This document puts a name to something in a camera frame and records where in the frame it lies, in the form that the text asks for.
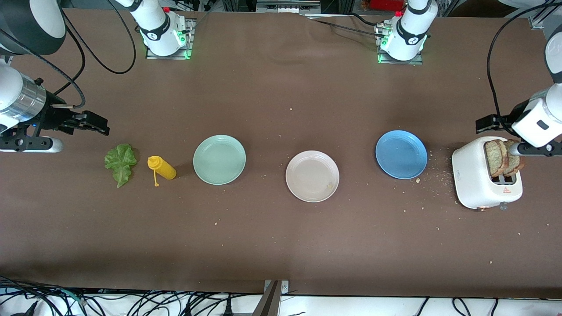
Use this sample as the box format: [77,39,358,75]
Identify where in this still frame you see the brown-crusted bread slice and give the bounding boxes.
[484,140,510,178]
[504,139,526,177]

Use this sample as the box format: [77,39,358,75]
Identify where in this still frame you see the green lettuce leaf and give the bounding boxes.
[104,144,138,189]

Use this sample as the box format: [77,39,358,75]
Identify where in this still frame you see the yellow mustard squeeze bottle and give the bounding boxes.
[147,156,177,187]

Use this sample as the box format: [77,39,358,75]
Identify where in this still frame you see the blue plate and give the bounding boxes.
[375,130,428,180]

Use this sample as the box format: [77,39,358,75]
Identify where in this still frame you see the pale green plate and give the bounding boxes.
[193,135,247,186]

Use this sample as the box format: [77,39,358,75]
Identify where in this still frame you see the beige plate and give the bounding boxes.
[285,151,340,203]

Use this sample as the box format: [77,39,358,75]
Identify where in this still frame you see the white two-slot toaster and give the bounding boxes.
[452,136,524,211]

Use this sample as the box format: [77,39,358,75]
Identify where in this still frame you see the red box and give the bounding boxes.
[370,0,404,11]

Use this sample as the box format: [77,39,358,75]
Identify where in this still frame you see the brown table cover sheet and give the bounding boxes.
[0,8,562,300]

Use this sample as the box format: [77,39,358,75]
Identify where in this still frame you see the grey power strip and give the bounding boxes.
[257,0,321,14]

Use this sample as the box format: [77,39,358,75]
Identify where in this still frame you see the grey aluminium bar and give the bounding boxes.
[252,281,281,316]

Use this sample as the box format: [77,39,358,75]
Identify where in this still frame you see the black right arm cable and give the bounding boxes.
[0,0,137,109]

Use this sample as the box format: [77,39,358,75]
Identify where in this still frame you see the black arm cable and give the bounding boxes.
[0,0,137,109]
[486,0,562,136]

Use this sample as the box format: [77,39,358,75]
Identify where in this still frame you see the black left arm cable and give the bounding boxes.
[486,0,562,136]

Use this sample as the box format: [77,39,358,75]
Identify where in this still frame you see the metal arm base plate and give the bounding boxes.
[146,18,194,60]
[375,24,423,66]

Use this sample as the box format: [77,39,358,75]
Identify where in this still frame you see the aluminium frame profile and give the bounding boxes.
[529,0,556,30]

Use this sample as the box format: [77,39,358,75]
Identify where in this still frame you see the long black cable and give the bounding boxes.
[307,17,389,38]

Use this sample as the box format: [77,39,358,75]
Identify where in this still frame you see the tangled black cables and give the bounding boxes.
[0,276,264,316]

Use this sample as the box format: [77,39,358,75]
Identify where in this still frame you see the silver metal bracket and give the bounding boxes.
[264,280,290,295]

